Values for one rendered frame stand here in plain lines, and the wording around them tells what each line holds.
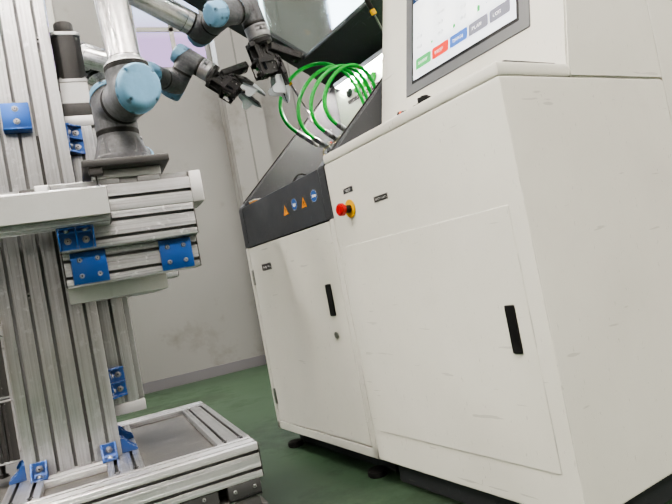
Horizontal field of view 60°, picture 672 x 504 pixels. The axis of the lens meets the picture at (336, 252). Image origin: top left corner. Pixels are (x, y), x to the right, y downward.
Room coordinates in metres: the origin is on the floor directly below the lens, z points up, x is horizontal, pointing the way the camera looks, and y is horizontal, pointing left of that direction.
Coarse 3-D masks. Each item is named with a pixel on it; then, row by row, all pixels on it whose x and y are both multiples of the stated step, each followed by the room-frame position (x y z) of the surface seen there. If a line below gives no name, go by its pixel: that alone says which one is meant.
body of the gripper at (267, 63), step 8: (256, 40) 1.80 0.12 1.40; (264, 40) 1.81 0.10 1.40; (248, 48) 1.82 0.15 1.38; (256, 48) 1.81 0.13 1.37; (264, 48) 1.83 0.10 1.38; (256, 56) 1.83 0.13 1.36; (264, 56) 1.83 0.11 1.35; (272, 56) 1.82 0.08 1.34; (256, 64) 1.83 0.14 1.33; (264, 64) 1.81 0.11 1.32; (272, 64) 1.82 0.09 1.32; (264, 72) 1.80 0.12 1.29; (272, 72) 1.82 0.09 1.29; (256, 80) 1.86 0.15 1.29
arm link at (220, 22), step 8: (216, 0) 1.72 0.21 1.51; (224, 0) 1.73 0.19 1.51; (232, 0) 1.75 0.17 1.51; (208, 8) 1.71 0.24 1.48; (216, 8) 1.70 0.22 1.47; (224, 8) 1.72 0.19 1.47; (232, 8) 1.73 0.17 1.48; (240, 8) 1.76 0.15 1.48; (208, 16) 1.73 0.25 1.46; (216, 16) 1.71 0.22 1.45; (224, 16) 1.72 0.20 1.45; (232, 16) 1.74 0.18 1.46; (240, 16) 1.76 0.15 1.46; (208, 24) 1.74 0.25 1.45; (216, 24) 1.73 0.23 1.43; (224, 24) 1.74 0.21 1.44; (232, 24) 1.77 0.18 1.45; (216, 32) 1.80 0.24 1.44
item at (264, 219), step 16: (304, 176) 1.82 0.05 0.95; (272, 192) 2.03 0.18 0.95; (288, 192) 1.93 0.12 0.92; (304, 192) 1.83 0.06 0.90; (320, 192) 1.75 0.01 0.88; (256, 208) 2.16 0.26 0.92; (272, 208) 2.05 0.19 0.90; (288, 208) 1.94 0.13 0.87; (304, 208) 1.85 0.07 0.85; (320, 208) 1.77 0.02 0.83; (256, 224) 2.18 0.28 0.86; (272, 224) 2.07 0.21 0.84; (288, 224) 1.96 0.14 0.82; (304, 224) 1.87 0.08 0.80; (256, 240) 2.21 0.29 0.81; (272, 240) 2.13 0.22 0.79
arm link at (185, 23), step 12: (132, 0) 1.69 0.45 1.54; (144, 0) 1.70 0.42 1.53; (156, 0) 1.71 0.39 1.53; (168, 0) 1.74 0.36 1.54; (144, 12) 1.75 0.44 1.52; (156, 12) 1.73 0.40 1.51; (168, 12) 1.74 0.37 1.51; (180, 12) 1.76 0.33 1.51; (192, 12) 1.79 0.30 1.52; (168, 24) 1.78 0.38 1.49; (180, 24) 1.78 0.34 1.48; (192, 24) 1.79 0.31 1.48; (192, 36) 1.83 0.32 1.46; (204, 36) 1.82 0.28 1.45; (216, 36) 1.84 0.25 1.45
